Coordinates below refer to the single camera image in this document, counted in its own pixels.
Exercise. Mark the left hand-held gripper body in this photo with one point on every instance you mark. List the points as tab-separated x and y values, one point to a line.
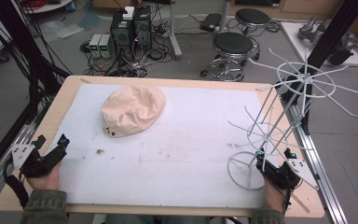
28	161

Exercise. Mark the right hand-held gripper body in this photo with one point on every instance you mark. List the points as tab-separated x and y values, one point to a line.
281	177

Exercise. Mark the beige cloth hat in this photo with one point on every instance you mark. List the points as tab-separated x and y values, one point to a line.
133	110

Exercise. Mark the person's right hand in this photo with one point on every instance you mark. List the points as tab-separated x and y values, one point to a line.
273	196

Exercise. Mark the person's left hand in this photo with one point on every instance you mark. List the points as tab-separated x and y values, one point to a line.
48	180

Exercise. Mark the thin wooden stick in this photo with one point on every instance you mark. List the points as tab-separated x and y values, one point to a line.
300	203

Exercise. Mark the white foam mat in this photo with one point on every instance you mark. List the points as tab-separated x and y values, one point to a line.
183	143

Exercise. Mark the grey power supply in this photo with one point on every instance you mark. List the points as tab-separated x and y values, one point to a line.
94	45
106	46

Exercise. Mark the clear plastic sheet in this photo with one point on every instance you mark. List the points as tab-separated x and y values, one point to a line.
62	29

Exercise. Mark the white board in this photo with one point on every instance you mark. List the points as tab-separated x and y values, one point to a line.
293	37

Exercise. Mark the black round stool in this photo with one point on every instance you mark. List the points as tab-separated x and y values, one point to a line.
252	16
233	43

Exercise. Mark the black computer tower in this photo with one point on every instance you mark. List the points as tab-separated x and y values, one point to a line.
121	35
143	29

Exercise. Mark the white round table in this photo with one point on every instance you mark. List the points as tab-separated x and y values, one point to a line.
48	6

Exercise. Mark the flat black device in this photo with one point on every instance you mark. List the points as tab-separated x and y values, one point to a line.
210	21

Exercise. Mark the grey metal stand leg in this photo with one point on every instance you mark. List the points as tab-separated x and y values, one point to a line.
225	15
174	34

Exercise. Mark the white box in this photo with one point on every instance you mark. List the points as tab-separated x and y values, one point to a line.
128	13

